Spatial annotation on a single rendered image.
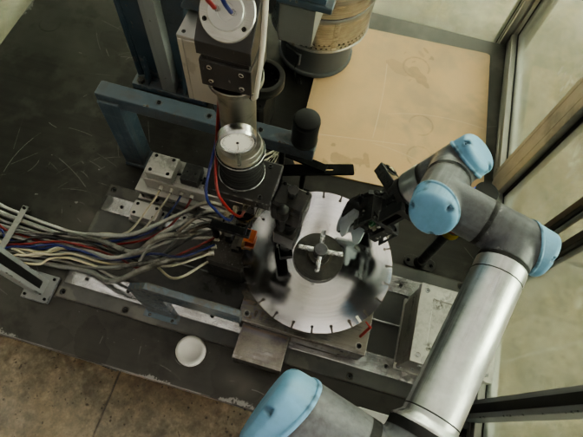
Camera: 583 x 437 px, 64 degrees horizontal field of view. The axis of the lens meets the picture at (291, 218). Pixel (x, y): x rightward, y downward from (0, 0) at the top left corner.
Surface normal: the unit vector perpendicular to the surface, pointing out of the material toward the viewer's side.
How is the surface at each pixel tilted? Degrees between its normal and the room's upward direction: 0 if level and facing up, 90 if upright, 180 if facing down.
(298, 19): 90
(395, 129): 0
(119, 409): 0
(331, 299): 0
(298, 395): 27
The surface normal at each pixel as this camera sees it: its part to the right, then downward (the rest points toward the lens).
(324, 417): 0.26, -0.67
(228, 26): -0.14, 0.32
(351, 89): 0.06, -0.41
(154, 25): -0.26, 0.87
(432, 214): -0.47, 0.55
